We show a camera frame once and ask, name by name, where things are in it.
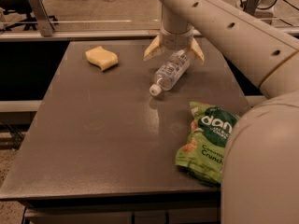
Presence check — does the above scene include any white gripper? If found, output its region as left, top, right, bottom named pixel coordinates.
left=143, top=27, right=205, bottom=63

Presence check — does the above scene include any clear blue-label plastic bottle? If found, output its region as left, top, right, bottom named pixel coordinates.
left=149, top=49, right=191, bottom=96

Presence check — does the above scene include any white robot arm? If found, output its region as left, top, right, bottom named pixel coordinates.
left=158, top=0, right=299, bottom=224

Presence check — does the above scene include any green rice chip bag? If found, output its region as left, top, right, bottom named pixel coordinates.
left=175, top=102, right=239, bottom=186

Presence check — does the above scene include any yellow sponge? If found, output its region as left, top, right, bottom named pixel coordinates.
left=85, top=46, right=118, bottom=71

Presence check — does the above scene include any black office chair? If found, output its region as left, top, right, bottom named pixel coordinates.
left=0, top=0, right=59, bottom=32

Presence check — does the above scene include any metal guard rail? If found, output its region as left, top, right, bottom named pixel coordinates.
left=0, top=27, right=299, bottom=43

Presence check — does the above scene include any right metal bracket post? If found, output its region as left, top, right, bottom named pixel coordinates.
left=243, top=0, right=260, bottom=16

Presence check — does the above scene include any metal bracket post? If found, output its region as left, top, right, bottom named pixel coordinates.
left=28, top=0, right=54, bottom=37
left=243, top=0, right=260, bottom=16

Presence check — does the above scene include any left metal bracket post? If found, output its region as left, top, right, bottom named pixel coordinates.
left=28, top=0, right=54, bottom=37

